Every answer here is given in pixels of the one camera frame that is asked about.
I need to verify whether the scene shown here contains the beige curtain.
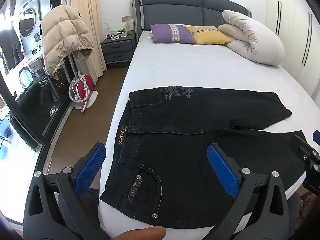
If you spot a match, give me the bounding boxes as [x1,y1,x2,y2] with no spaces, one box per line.
[69,0,108,85]

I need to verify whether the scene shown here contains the person's left hand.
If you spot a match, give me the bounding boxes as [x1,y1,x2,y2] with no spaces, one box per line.
[116,226,167,240]

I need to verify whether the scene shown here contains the black framed glass door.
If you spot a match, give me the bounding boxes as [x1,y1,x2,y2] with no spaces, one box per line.
[0,0,80,160]

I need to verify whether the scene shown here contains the red steam iron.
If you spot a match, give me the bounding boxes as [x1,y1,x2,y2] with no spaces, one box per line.
[69,71,99,112]

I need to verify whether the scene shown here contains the silver tumble dryer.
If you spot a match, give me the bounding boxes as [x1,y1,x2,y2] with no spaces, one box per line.
[15,0,43,55]

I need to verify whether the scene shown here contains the dark hanging garment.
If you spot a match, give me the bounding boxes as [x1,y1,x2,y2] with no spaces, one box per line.
[0,29,24,72]

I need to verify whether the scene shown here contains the white wardrobe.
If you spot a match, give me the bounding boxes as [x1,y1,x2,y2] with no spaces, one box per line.
[265,0,320,98]

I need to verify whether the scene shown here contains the grey padded headboard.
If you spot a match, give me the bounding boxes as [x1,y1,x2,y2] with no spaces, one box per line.
[131,0,253,38]

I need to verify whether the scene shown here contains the black denim pants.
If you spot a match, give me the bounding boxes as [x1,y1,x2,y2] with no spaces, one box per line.
[99,86,307,222]

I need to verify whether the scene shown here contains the yellow patterned pillow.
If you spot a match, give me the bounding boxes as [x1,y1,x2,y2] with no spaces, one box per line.
[186,26,233,46]

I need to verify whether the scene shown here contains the bed with white sheet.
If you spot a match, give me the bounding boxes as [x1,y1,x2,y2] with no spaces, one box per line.
[97,30,320,233]

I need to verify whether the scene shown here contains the beige puffer jacket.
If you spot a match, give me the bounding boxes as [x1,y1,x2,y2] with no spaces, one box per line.
[40,5,95,77]

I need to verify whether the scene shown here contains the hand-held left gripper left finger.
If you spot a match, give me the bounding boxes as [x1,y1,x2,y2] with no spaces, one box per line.
[22,142,111,240]

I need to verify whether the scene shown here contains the purple patterned pillow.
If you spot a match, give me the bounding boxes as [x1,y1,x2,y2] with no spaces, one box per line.
[149,24,197,44]

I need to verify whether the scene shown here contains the silver washing machine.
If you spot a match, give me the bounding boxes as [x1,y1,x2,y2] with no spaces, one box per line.
[17,60,45,90]

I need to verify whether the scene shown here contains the grey nightstand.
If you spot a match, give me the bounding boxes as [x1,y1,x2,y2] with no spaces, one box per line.
[100,34,137,64]

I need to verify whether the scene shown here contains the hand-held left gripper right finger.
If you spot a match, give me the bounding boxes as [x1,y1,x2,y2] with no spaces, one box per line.
[201,143,290,240]

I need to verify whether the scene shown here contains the person's grey clothing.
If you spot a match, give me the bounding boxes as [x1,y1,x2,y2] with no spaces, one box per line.
[58,187,302,240]

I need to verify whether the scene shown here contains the rolled white duvet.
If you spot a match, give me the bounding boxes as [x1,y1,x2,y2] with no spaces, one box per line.
[217,10,287,67]

